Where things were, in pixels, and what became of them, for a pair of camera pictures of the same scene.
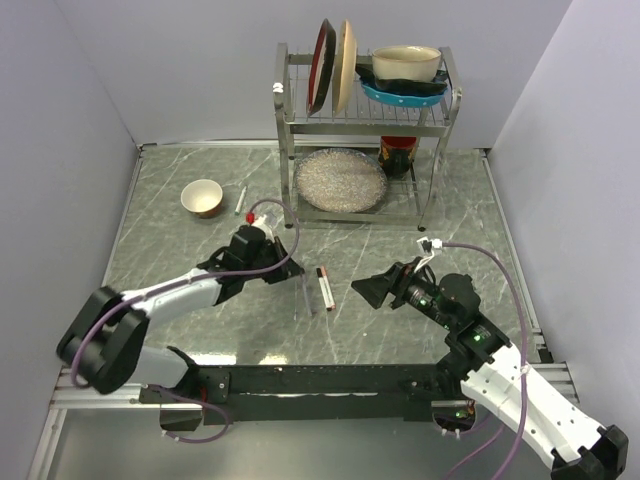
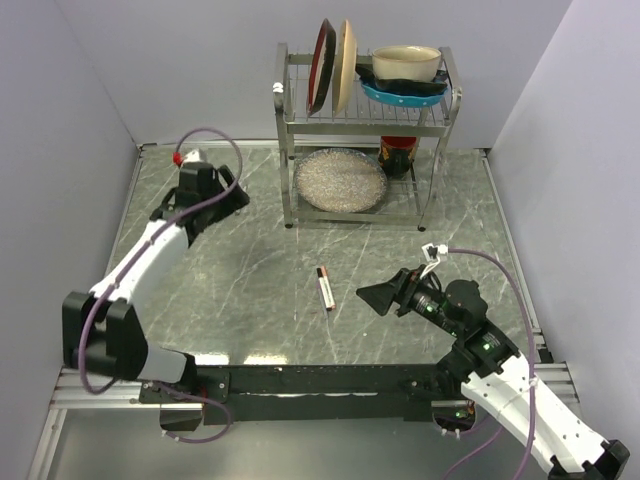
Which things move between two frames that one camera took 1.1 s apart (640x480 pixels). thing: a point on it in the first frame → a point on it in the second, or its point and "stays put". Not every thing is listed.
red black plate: x=321 y=68 stays put
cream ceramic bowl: x=406 y=62 stays put
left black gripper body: x=272 y=254 → x=232 y=201
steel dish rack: x=371 y=162 stays put
